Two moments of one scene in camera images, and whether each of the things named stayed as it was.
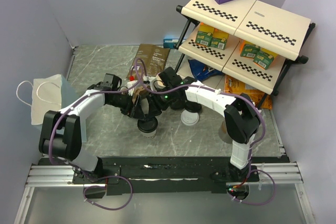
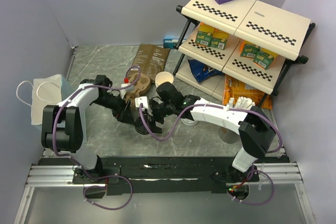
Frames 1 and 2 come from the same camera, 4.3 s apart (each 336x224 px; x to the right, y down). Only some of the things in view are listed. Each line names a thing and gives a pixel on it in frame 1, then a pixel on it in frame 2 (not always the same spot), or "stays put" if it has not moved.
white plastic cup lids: [189, 118] stays put
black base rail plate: [163, 175] stays put
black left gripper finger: [155, 107] -> [154, 128]
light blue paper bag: [52, 93] stays put
